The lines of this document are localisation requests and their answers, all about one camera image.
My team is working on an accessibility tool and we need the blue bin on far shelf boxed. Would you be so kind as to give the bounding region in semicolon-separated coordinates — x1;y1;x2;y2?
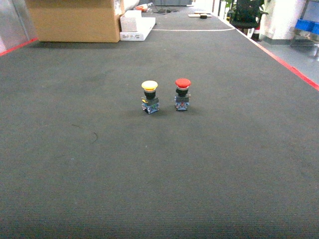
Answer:
295;19;319;34

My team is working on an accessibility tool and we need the yellow mushroom push button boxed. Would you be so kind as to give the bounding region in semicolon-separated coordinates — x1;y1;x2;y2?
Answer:
141;80;159;114

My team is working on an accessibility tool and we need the red mushroom push button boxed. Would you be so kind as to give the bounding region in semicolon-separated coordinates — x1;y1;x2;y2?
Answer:
174;78;191;111

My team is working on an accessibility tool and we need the white flat carton box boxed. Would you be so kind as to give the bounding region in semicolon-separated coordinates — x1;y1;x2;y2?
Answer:
120;17;156;41

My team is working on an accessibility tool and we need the small white box on carton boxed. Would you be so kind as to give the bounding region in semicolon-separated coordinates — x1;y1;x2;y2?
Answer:
120;10;142;32

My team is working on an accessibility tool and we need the black office chair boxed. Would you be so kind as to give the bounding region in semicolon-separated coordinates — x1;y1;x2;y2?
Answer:
228;0;261;32

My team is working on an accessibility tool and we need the large brown cardboard box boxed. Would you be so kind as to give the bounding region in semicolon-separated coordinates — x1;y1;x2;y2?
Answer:
25;0;124;43

